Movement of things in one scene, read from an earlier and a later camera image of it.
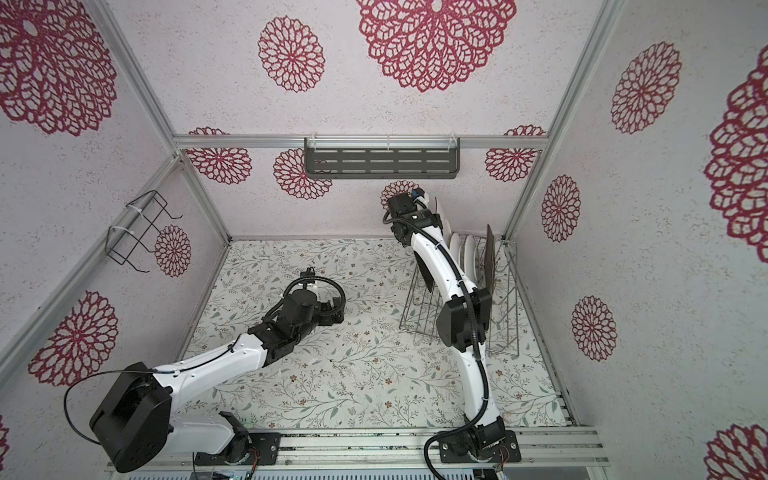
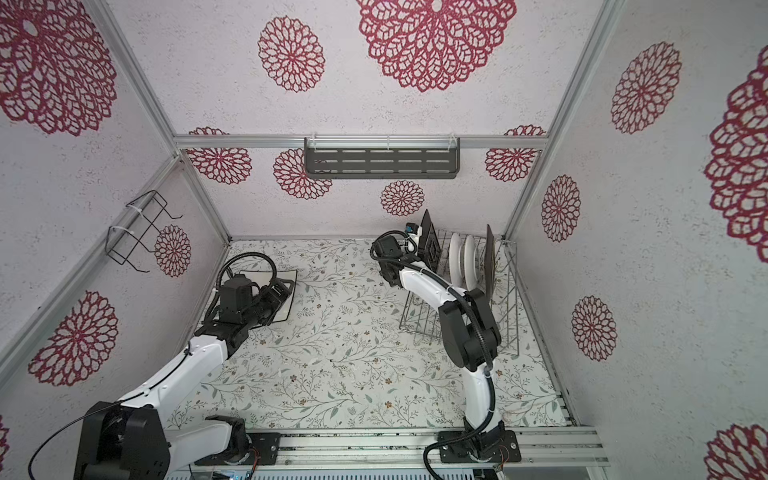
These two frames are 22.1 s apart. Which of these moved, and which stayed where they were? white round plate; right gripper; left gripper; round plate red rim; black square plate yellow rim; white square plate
Moved: right gripper; left gripper; white square plate
Stayed: black square plate yellow rim; white round plate; round plate red rim
